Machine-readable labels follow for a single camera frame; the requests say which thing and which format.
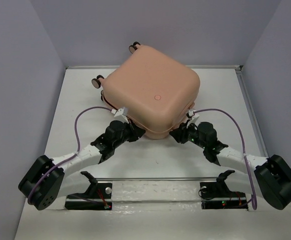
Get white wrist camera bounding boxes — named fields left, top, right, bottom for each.
left=110, top=107, right=129, bottom=123
left=186, top=108, right=200, bottom=128

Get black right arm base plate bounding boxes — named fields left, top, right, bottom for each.
left=198, top=181, right=249, bottom=210

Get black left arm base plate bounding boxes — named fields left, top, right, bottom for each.
left=64, top=182, right=113, bottom=211

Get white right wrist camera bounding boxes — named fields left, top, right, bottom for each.
left=186, top=108, right=200, bottom=128

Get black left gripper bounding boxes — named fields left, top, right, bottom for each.
left=112, top=118, right=145, bottom=149

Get pink hard-shell suitcase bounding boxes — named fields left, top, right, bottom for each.
left=91, top=41, right=201, bottom=140

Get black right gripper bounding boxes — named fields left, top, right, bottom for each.
left=168, top=119, right=207, bottom=150

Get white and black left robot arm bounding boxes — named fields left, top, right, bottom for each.
left=18, top=120, right=146, bottom=211

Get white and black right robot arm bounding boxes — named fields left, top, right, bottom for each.
left=169, top=122, right=291, bottom=210

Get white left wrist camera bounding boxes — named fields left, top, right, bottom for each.
left=110, top=107, right=129, bottom=123

